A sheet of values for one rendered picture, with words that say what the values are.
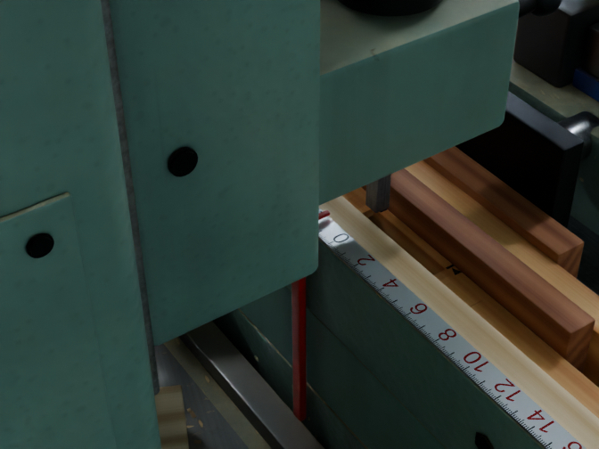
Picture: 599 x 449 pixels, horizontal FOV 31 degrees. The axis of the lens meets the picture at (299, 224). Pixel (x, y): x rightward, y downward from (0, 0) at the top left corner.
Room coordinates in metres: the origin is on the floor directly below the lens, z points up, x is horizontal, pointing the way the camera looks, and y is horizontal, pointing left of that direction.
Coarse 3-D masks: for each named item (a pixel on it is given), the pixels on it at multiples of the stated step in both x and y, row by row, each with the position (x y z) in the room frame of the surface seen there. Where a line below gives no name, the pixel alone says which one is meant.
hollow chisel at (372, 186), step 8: (384, 176) 0.44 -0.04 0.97; (368, 184) 0.44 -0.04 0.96; (376, 184) 0.44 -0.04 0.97; (384, 184) 0.44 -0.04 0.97; (368, 192) 0.44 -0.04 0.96; (376, 192) 0.44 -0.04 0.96; (384, 192) 0.44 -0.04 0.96; (368, 200) 0.44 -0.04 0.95; (376, 200) 0.43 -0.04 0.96; (384, 200) 0.44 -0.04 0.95; (376, 208) 0.44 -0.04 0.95; (384, 208) 0.44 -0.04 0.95
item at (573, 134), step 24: (504, 120) 0.46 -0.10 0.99; (528, 120) 0.45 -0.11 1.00; (552, 120) 0.45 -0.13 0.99; (576, 120) 0.50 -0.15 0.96; (480, 144) 0.47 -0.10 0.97; (504, 144) 0.46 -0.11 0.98; (528, 144) 0.44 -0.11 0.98; (552, 144) 0.43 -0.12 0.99; (576, 144) 0.43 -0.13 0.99; (504, 168) 0.46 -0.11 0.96; (528, 168) 0.44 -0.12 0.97; (552, 168) 0.43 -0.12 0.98; (576, 168) 0.43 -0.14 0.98; (528, 192) 0.44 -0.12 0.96; (552, 192) 0.43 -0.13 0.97; (552, 216) 0.43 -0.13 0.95
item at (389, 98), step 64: (320, 0) 0.44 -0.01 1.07; (448, 0) 0.44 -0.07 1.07; (512, 0) 0.44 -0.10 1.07; (320, 64) 0.39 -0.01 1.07; (384, 64) 0.40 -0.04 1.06; (448, 64) 0.42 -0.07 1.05; (320, 128) 0.38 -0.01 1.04; (384, 128) 0.40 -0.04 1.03; (448, 128) 0.42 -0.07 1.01; (320, 192) 0.38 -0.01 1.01
